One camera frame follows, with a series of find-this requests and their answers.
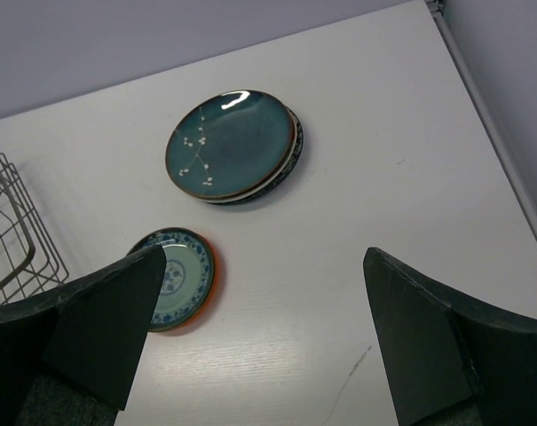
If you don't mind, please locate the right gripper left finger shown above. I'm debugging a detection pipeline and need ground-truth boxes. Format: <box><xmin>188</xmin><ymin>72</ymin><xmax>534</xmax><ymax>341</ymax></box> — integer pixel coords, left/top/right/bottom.
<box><xmin>0</xmin><ymin>246</ymin><xmax>166</xmax><ymax>425</ymax></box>

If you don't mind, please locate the dark green plate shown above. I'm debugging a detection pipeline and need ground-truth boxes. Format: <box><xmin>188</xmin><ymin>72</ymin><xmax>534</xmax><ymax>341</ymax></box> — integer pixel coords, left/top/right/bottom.
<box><xmin>165</xmin><ymin>90</ymin><xmax>296</xmax><ymax>201</ymax></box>

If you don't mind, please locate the green blue patterned small plate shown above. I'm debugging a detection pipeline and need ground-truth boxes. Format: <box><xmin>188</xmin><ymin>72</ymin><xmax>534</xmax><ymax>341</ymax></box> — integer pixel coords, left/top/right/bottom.
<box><xmin>128</xmin><ymin>227</ymin><xmax>217</xmax><ymax>333</ymax></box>

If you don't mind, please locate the grey wire dish rack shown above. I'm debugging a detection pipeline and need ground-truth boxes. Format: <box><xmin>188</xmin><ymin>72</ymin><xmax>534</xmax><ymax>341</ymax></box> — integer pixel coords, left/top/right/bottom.
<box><xmin>0</xmin><ymin>152</ymin><xmax>69</xmax><ymax>306</ymax></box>

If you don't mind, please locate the orange small plate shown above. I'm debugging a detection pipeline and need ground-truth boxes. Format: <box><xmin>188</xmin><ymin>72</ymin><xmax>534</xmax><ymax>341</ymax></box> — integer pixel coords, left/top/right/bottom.
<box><xmin>158</xmin><ymin>234</ymin><xmax>225</xmax><ymax>335</ymax></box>

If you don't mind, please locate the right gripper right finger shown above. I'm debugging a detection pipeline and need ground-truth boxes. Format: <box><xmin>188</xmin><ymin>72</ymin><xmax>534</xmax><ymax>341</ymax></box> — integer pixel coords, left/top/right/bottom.
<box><xmin>363</xmin><ymin>248</ymin><xmax>537</xmax><ymax>425</ymax></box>

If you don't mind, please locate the blue white floral plate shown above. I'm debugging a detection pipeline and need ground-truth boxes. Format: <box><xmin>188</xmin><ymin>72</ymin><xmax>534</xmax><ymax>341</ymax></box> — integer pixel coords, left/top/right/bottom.
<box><xmin>209</xmin><ymin>106</ymin><xmax>305</xmax><ymax>208</ymax></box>

